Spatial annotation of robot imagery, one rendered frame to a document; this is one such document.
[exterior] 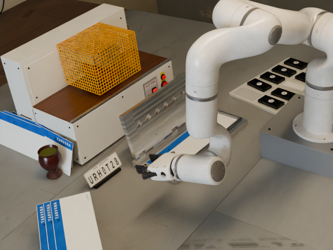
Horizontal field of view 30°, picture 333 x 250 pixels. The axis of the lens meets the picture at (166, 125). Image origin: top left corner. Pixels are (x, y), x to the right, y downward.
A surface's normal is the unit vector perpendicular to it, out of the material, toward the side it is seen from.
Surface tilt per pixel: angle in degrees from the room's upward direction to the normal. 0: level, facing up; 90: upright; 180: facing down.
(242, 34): 78
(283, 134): 3
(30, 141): 63
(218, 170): 73
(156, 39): 0
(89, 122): 90
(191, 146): 0
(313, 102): 90
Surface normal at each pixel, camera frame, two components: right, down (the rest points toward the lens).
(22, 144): -0.61, 0.05
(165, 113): 0.71, 0.11
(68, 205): -0.12, -0.83
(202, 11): -0.58, 0.50
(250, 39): -0.14, 0.50
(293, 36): 0.51, 0.66
